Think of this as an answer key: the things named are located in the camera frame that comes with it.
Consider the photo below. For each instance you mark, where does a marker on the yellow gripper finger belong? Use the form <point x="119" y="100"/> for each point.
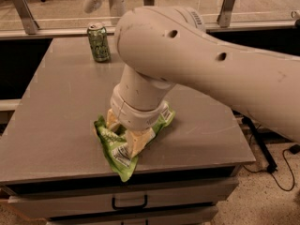
<point x="112" y="123"/>
<point x="137" y="140"/>

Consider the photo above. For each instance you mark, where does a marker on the green rice chip bag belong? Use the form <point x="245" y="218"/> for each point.
<point x="114" y="144"/>

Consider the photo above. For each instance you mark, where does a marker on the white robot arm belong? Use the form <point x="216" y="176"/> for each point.
<point x="165" y="46"/>

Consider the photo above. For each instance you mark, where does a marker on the green soda can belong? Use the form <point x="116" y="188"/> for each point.
<point x="97" y="36"/>

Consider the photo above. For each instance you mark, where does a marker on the lower grey drawer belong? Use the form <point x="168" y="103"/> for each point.
<point x="180" y="216"/>

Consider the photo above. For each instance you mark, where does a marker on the black metal stand leg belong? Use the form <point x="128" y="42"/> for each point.
<point x="272" y="166"/>

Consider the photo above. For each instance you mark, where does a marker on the grey drawer with black handle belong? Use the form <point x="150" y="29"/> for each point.
<point x="124" y="198"/>

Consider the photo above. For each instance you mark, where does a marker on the left metal railing bracket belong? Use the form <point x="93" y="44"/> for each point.
<point x="28" y="22"/>

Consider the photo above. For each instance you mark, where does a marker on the right metal railing bracket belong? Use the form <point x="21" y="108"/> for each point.
<point x="225" y="14"/>

